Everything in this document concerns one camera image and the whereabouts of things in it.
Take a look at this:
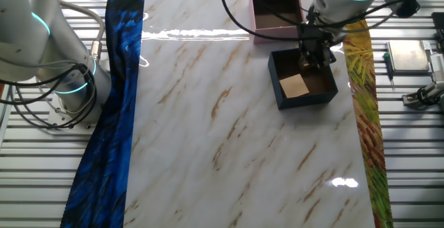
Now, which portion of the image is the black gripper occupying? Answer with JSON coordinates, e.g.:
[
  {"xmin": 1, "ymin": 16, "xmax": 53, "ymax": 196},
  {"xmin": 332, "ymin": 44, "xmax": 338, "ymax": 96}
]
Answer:
[{"xmin": 297, "ymin": 24, "xmax": 336, "ymax": 71}]

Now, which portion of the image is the large wooden cube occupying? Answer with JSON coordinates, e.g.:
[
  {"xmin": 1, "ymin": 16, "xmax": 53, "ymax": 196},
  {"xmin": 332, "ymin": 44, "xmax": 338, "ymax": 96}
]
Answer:
[{"xmin": 279, "ymin": 73, "xmax": 310, "ymax": 99}]

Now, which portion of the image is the dark blue cardboard box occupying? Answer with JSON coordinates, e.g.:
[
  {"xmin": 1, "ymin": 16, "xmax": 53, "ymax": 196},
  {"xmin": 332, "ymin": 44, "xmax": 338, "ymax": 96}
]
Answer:
[{"xmin": 267, "ymin": 47, "xmax": 339, "ymax": 110}]

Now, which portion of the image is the pink cardboard box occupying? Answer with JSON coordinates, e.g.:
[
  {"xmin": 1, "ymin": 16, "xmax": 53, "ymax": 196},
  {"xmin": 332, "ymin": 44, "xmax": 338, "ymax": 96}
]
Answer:
[{"xmin": 248, "ymin": 0, "xmax": 308, "ymax": 44}]

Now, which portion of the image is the yellow green painted cloth strip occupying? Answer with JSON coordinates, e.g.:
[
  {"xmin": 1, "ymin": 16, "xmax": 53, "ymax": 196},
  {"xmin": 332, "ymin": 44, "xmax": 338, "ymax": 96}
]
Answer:
[{"xmin": 341, "ymin": 19, "xmax": 395, "ymax": 228}]

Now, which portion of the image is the square silver metal plate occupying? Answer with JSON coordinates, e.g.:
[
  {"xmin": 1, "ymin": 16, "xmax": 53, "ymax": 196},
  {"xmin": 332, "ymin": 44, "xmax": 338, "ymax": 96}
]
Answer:
[{"xmin": 386, "ymin": 40, "xmax": 434, "ymax": 73}]

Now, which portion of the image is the white marble pattern mat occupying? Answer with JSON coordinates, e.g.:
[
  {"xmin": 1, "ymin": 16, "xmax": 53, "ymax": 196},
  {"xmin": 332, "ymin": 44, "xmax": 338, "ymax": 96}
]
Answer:
[{"xmin": 123, "ymin": 0, "xmax": 377, "ymax": 228}]

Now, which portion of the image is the black device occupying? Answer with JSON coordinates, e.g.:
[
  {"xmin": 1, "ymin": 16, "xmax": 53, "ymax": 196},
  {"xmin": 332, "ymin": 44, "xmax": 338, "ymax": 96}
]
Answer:
[{"xmin": 431, "ymin": 11, "xmax": 444, "ymax": 51}]

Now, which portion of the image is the blue painted cloth strip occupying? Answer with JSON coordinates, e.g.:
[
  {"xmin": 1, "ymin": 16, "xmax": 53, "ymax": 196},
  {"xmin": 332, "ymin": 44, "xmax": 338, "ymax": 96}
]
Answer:
[{"xmin": 60, "ymin": 0, "xmax": 148, "ymax": 228}]

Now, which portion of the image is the green handled screwdriver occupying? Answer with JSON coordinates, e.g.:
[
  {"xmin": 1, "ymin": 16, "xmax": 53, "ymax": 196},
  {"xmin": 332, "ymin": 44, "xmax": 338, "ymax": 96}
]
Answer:
[{"xmin": 382, "ymin": 51, "xmax": 395, "ymax": 91}]

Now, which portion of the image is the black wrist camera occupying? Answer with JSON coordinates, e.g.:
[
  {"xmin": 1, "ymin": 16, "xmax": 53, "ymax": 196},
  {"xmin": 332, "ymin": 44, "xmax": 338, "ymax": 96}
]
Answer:
[{"xmin": 394, "ymin": 0, "xmax": 421, "ymax": 19}]

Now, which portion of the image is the silver ribbed camera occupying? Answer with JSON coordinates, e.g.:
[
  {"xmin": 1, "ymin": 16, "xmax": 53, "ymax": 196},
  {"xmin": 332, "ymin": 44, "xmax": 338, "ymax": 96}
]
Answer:
[{"xmin": 429, "ymin": 52, "xmax": 444, "ymax": 82}]

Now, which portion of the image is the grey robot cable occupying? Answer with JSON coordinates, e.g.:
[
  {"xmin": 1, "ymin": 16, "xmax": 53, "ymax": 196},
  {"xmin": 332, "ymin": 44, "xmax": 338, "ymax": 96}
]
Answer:
[{"xmin": 58, "ymin": 0, "xmax": 107, "ymax": 64}]

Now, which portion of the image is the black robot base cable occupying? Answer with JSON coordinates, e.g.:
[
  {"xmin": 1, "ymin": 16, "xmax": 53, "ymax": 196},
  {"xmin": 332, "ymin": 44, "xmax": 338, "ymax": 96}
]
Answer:
[{"xmin": 0, "ymin": 60, "xmax": 99, "ymax": 130}]

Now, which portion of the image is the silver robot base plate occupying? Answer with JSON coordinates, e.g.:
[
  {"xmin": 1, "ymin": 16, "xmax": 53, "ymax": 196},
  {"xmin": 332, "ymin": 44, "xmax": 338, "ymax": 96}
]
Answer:
[{"xmin": 46, "ymin": 91, "xmax": 99, "ymax": 136}]

